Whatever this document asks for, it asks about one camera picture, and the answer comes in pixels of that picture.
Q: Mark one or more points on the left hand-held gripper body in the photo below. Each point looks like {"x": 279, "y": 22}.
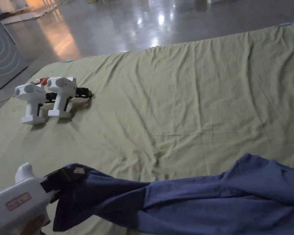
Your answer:
{"x": 17, "y": 198}

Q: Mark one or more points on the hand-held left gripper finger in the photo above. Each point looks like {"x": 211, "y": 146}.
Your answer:
{"x": 63, "y": 175}

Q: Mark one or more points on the dark blue shirt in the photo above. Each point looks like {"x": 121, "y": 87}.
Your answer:
{"x": 210, "y": 203}

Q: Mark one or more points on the person's left hand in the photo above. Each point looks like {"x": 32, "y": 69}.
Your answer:
{"x": 30, "y": 227}

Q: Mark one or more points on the spare white hand-held gripper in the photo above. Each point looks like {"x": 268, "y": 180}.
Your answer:
{"x": 61, "y": 95}

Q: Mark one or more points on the small orange object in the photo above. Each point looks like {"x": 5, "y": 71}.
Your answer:
{"x": 42, "y": 80}

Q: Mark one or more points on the bed with pale green sheet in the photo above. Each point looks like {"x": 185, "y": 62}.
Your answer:
{"x": 176, "y": 98}

